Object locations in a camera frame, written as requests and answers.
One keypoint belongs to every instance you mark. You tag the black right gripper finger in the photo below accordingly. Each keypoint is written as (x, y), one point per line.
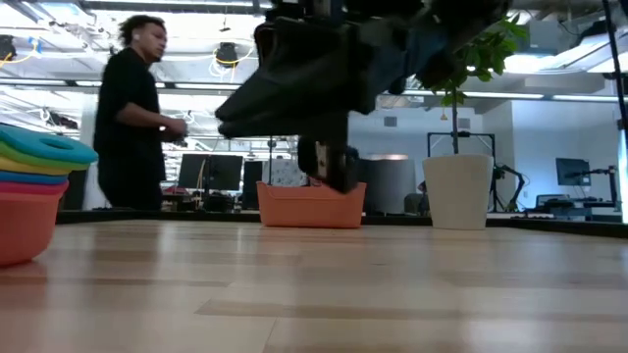
(294, 95)
(294, 129)

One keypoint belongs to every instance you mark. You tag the teal measuring cup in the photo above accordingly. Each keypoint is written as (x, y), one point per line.
(44, 144)

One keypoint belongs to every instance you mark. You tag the green measuring cup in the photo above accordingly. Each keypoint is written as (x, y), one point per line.
(29, 159)

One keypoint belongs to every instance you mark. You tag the blue measuring cup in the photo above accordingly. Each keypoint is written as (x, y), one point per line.
(29, 178)

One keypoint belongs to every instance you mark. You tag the orange-yellow measuring cup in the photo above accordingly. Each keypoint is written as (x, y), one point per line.
(24, 168)

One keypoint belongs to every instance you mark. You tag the black background robot arm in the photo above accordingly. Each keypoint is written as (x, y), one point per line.
(512, 184)

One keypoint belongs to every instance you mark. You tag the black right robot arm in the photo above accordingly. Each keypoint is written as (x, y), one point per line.
(451, 29)

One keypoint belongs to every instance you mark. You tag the black monitor on arm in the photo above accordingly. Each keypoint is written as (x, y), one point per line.
(573, 171)

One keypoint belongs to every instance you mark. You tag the orange plastic basket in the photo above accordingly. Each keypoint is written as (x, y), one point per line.
(309, 206)

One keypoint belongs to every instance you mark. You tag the black computer tower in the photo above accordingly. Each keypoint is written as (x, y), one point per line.
(252, 184)

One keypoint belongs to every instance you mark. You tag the black ceiling-mounted device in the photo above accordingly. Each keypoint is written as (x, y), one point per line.
(227, 54)

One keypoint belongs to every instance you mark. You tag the black computer monitor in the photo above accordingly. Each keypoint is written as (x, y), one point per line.
(211, 171)

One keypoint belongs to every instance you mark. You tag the grey cylindrical bin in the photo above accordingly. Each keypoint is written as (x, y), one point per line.
(390, 186)

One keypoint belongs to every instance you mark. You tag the person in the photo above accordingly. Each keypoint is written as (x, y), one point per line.
(127, 122)

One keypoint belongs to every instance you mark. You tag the green leafy plant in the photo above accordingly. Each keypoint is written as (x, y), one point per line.
(490, 49)

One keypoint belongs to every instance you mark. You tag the white plant pot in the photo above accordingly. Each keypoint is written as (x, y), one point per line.
(458, 191)

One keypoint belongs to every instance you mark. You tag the black metal stand frame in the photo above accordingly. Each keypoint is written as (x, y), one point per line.
(461, 135)

